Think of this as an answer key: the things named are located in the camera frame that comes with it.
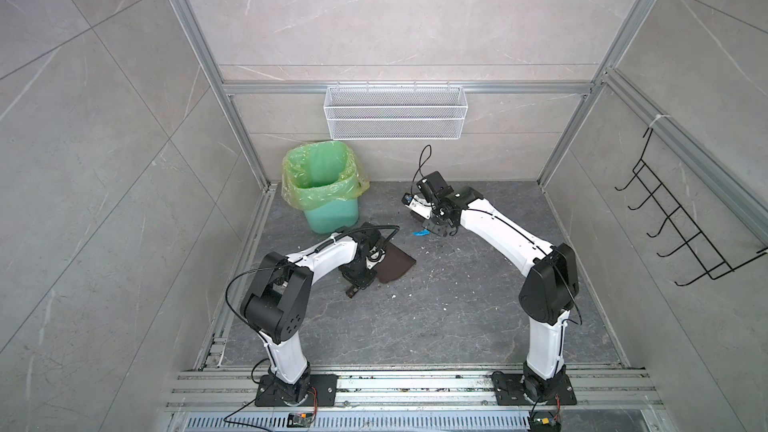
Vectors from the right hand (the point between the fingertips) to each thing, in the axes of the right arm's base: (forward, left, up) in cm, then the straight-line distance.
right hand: (436, 213), depth 90 cm
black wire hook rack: (-29, -50, +18) cm, 60 cm away
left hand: (-14, +24, -13) cm, 31 cm away
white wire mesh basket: (+33, +13, +14) cm, 38 cm away
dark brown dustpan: (-7, +13, -18) cm, 23 cm away
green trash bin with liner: (+21, +38, -4) cm, 44 cm away
